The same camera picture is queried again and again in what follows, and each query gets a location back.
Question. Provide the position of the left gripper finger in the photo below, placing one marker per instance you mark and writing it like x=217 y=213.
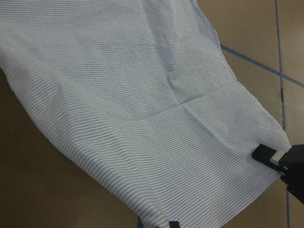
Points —
x=174 y=224

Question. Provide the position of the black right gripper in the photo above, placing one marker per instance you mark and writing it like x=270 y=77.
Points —
x=291 y=162

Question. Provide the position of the light blue striped shirt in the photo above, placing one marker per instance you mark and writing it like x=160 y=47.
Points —
x=138 y=94

